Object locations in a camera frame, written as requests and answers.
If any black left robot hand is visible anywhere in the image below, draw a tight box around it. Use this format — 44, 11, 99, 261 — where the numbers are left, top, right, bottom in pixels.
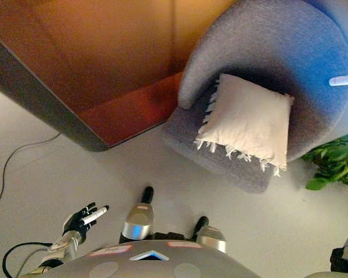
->
61, 202, 110, 240

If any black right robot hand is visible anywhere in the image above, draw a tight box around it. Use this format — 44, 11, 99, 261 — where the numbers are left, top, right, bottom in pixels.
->
328, 57, 348, 87

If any white fringed throw pillow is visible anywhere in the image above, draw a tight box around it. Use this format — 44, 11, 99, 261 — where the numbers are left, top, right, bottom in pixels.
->
194, 72, 295, 178

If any silver left robot leg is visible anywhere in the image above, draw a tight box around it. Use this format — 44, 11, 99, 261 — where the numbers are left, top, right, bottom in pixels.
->
118, 204, 155, 243

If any silver robot leg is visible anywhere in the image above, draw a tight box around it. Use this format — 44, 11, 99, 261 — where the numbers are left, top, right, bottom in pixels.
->
195, 225, 227, 253
118, 204, 155, 243

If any black left robot foot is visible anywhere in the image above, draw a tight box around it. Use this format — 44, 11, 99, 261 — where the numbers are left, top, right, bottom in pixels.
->
140, 185, 155, 207

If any black robot foot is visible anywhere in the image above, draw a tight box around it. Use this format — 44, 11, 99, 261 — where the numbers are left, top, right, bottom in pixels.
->
140, 185, 155, 207
194, 215, 210, 233

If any silver robot torso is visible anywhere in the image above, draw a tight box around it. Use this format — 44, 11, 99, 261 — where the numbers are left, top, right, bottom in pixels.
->
42, 242, 259, 278

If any green leafy potted plant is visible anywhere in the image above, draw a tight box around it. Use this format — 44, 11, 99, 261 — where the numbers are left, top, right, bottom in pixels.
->
300, 131, 348, 191

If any grey fabric armchair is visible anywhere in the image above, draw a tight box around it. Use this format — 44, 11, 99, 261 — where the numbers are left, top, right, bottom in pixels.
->
161, 0, 348, 195

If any black right robot foot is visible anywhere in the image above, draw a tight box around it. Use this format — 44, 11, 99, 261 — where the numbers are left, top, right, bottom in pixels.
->
194, 215, 210, 233

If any silver right robot leg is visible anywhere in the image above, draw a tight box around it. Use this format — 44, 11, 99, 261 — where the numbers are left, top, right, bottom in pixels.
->
195, 225, 227, 253

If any brown wooden desk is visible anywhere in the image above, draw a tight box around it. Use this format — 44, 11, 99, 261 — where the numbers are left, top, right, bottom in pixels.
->
0, 0, 190, 153

